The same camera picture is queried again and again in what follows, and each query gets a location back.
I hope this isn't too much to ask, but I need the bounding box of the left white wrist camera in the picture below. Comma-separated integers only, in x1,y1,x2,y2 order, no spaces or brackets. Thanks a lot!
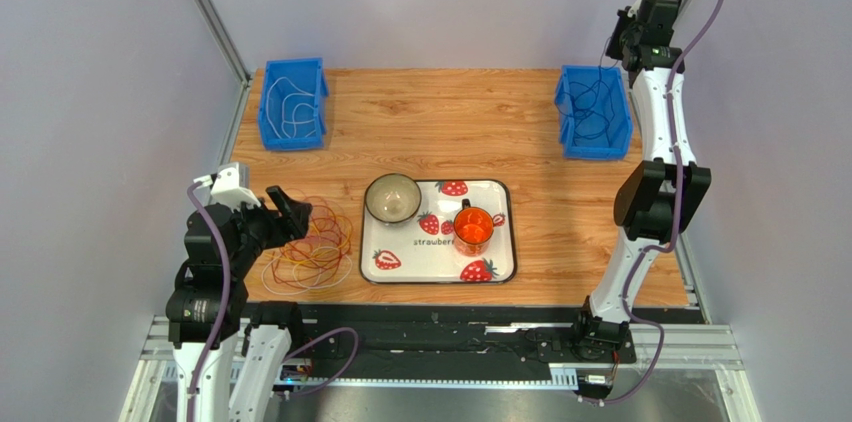
193,162,261,210

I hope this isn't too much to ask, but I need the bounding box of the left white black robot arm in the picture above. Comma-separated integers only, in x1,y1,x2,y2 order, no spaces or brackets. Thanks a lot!
166,186,313,421

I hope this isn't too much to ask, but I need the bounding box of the left aluminium frame post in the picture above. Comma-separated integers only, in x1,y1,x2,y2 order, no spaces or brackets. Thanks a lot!
193,0,252,165

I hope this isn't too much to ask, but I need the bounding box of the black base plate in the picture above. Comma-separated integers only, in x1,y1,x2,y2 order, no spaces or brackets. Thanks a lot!
294,303,637,382

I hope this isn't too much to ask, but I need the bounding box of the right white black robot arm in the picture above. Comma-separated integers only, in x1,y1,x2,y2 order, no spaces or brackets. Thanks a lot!
572,0,712,360

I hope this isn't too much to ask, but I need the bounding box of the red cable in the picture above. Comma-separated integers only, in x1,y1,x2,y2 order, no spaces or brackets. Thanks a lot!
272,198,353,291

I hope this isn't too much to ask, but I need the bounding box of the orange translucent mug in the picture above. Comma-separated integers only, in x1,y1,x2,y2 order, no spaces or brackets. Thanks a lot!
452,198,495,257

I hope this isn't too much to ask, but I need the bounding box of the right blue plastic bin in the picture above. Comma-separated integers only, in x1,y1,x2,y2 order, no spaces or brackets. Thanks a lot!
554,65,633,161

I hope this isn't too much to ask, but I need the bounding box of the white strawberry tray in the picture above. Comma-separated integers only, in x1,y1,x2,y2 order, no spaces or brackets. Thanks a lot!
360,179,518,285

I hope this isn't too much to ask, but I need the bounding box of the left blue plastic bin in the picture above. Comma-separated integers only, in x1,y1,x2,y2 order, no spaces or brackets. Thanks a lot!
257,58,330,152

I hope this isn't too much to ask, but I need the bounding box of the blue plastic bin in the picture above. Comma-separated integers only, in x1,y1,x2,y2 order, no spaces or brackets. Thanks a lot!
257,58,330,152
554,65,633,161

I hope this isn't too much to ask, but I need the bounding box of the grey ceramic bowl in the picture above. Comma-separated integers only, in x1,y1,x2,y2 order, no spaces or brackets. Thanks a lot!
364,173,422,224

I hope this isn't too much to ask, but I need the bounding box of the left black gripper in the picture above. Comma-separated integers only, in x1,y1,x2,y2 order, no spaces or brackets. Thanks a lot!
224,183,312,275

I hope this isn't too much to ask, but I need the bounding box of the aluminium front rail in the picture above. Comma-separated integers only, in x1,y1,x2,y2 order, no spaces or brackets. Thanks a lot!
139,314,744,391

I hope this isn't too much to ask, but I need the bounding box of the orange cable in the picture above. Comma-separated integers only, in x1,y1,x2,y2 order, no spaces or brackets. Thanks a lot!
276,198,353,276

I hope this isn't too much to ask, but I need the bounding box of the purple cable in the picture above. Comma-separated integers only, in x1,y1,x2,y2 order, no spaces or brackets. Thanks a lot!
568,78,620,143
555,35,624,136

